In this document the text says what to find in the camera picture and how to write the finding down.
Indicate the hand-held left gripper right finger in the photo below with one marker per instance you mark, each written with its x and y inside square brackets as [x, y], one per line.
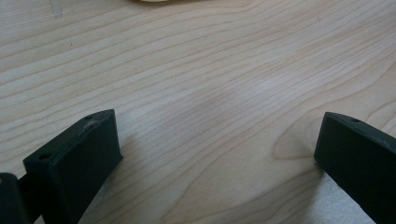
[358, 155]

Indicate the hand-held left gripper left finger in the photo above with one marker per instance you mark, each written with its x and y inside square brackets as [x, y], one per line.
[74, 165]

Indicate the pale yellow object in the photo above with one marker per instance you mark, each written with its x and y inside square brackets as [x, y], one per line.
[154, 0]

